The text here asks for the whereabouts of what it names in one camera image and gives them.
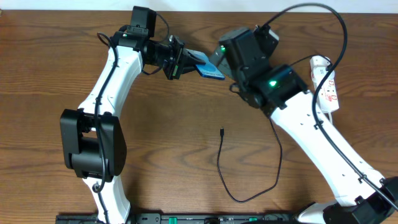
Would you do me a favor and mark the blue smartphone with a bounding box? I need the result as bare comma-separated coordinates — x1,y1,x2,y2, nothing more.
188,50,225,80

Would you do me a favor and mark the white power strip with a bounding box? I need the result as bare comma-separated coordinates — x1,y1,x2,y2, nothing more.
310,55,339,113

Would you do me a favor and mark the black charging cable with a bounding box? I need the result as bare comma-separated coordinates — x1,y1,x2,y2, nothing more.
216,54,332,204

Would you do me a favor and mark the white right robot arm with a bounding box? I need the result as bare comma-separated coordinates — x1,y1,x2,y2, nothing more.
219,27,397,223

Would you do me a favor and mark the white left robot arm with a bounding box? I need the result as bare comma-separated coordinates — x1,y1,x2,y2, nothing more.
56,26,204,223

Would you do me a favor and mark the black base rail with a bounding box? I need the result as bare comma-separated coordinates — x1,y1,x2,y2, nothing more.
55,212,299,224

